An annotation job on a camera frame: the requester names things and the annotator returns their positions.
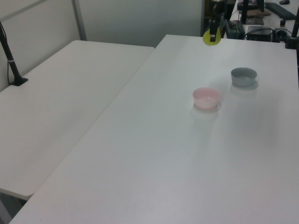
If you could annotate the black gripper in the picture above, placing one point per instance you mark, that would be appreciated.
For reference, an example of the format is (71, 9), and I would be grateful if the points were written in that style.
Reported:
(218, 9)

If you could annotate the green pear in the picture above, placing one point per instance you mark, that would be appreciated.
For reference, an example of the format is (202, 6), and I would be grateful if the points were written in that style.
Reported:
(206, 38)

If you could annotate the grey plastic bowl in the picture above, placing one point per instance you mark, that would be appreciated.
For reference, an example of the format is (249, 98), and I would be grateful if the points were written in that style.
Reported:
(243, 78)

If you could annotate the pink plastic bowl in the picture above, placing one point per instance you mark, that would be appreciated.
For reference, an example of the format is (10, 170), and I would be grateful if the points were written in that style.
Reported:
(206, 99)

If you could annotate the dark green equipment box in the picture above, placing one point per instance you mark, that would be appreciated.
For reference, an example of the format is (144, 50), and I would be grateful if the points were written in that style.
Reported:
(236, 30)

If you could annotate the black stand with flat base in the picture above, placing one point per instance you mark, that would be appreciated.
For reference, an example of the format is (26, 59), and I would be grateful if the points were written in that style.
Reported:
(244, 11)

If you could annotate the brown flat board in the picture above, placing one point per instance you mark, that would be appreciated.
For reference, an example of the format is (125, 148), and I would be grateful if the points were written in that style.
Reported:
(257, 13)

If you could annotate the black electronics box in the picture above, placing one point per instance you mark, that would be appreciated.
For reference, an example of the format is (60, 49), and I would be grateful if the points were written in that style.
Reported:
(259, 33)

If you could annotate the black keyboard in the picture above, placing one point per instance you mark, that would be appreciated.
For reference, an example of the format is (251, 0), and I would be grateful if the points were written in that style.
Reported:
(280, 10)

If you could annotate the black computer mouse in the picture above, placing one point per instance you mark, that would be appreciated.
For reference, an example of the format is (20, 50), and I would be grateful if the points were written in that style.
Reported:
(284, 2)

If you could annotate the smaller white table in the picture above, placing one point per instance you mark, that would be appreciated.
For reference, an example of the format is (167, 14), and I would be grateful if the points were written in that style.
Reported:
(58, 105)

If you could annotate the black clamped camera pole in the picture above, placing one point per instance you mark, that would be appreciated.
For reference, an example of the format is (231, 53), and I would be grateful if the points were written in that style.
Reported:
(294, 30)

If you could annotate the grey metal partition post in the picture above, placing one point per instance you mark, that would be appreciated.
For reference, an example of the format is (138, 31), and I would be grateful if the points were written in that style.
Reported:
(79, 21)

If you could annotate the black camera pole with base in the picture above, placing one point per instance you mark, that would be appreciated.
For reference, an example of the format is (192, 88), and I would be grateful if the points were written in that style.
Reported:
(11, 63)

